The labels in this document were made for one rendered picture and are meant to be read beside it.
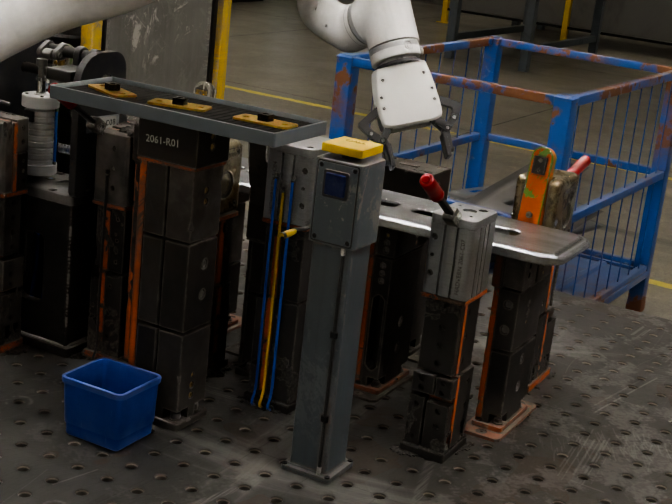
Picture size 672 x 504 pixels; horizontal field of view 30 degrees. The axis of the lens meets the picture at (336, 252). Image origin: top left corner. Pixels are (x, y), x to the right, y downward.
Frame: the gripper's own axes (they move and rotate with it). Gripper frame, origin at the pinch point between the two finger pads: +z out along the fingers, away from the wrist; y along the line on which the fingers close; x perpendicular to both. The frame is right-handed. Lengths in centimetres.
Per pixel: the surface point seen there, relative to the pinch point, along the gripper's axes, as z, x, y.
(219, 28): -138, -360, 13
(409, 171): 0.3, -10.0, 0.4
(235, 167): -3.6, 3.7, 29.0
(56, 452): 33, 21, 61
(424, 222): 11.5, 9.4, 3.1
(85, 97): -13, 26, 48
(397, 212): 8.6, 5.3, 6.2
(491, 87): -45, -165, -55
